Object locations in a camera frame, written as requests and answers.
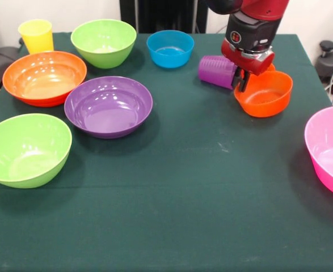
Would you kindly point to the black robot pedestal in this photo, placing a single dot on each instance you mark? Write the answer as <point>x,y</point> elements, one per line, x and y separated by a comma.
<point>166,14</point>

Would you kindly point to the purple plastic bowl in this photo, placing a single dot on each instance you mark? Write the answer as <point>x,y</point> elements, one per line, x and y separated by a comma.
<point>107,113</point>

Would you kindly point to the black office chair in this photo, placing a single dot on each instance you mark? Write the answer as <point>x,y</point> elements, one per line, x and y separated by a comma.
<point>1,61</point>

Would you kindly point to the blue plastic bowl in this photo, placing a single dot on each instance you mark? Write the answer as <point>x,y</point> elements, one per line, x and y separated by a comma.
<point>169,54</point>

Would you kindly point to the small orange plastic bowl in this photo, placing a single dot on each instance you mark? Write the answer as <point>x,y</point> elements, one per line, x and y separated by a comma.
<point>265,99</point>

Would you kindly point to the pink plastic bowl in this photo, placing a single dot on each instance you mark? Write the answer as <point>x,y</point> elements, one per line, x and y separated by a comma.
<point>330,147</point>

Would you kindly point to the dark green tablecloth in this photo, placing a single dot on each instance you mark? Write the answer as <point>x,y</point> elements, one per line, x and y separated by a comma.
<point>183,198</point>

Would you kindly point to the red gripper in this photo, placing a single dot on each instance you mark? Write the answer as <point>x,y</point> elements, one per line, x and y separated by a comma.
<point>245,61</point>

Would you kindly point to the orange plastic cup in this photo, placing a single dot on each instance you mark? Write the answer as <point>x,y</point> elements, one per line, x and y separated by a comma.
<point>271,68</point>

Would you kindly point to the black stand with knob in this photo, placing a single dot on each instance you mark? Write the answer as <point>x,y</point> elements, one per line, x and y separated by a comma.
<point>329,61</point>

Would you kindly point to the wide orange plastic bowl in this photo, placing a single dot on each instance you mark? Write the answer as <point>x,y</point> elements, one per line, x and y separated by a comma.
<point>41,82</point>

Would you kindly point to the purple plastic cup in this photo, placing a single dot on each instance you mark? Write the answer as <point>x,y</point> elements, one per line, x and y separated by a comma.
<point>214,71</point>

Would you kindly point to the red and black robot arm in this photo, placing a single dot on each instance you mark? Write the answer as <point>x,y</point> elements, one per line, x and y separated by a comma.
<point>251,22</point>

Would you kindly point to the lime green plastic bowl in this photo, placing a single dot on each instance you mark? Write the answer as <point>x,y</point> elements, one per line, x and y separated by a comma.
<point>103,55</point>
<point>27,153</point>

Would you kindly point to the yellow plastic cup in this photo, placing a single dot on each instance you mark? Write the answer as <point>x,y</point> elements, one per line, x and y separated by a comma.
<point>38,39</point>

